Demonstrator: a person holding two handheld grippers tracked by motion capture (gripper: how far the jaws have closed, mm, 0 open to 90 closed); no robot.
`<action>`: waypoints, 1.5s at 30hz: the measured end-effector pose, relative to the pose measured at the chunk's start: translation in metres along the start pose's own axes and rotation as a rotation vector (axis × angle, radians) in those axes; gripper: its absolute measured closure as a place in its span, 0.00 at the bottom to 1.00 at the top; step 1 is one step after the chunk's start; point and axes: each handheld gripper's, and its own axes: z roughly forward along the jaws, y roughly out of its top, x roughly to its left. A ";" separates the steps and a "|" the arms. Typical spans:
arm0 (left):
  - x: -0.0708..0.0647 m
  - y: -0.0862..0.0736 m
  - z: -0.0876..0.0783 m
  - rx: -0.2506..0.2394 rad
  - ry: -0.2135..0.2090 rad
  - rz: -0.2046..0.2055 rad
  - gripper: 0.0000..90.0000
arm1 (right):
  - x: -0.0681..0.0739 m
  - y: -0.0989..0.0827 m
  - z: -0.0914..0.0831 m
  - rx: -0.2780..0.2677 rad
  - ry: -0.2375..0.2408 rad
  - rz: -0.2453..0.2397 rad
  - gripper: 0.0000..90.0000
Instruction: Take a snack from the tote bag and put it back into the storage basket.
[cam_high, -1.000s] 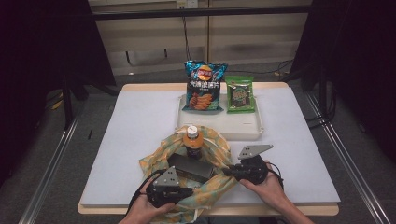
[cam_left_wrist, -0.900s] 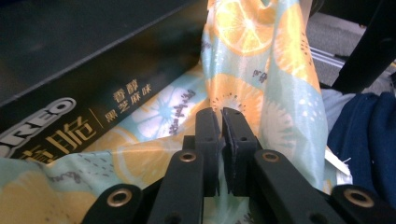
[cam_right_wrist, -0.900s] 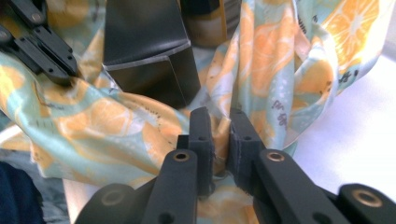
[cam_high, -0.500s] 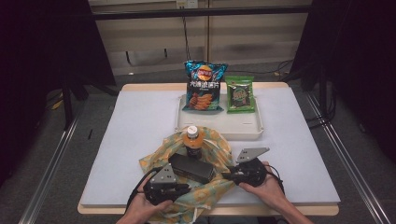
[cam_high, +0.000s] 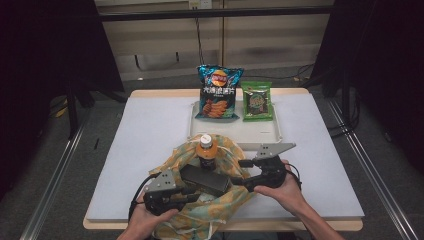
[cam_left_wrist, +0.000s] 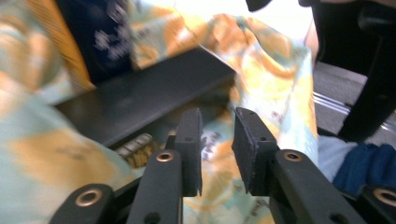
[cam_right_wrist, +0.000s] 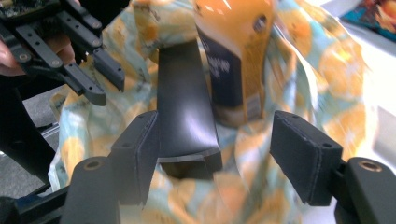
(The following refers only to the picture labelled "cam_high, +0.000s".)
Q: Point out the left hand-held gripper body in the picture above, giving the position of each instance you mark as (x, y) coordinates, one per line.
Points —
(161, 196)

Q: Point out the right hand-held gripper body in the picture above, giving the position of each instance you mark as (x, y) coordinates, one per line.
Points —
(270, 171)

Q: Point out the orange slice print cloth bag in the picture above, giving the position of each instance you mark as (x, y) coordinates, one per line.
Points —
(200, 213)

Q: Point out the black rectangular box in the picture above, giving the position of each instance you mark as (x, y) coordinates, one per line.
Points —
(205, 180)

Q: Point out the white plastic tray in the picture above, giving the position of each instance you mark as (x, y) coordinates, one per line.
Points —
(253, 131)

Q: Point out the orange juice bottle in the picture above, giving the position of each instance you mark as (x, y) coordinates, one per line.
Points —
(206, 151)

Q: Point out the green snack packet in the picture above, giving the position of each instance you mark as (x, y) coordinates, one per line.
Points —
(256, 103)

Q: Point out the blue potato chips bag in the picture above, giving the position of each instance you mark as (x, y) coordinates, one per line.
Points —
(218, 96)

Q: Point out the person's left hand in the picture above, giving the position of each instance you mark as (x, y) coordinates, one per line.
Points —
(146, 221)

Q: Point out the person's right hand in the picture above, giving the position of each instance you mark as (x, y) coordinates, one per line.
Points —
(286, 196)

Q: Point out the dark curtain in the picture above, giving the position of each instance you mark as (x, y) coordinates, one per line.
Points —
(43, 83)
(383, 73)

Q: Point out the black horizontal bar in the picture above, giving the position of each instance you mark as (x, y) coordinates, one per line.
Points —
(166, 15)

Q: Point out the aluminium floor rail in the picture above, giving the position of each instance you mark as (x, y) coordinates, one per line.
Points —
(53, 183)
(373, 166)

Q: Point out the white wall socket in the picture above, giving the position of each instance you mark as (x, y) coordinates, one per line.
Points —
(200, 4)

